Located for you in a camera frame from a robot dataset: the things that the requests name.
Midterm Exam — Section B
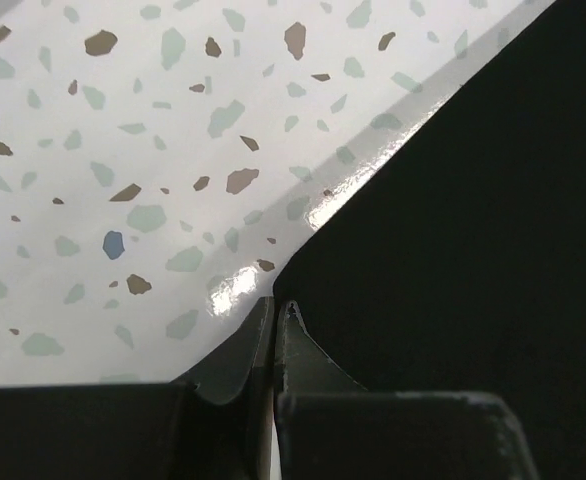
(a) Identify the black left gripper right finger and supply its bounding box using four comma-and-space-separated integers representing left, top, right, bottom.
275, 301, 539, 480

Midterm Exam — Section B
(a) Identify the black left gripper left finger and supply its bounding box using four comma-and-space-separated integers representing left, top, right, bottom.
0, 297, 275, 479

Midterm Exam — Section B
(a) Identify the black t shirt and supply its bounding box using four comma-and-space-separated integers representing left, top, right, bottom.
274, 1, 586, 479

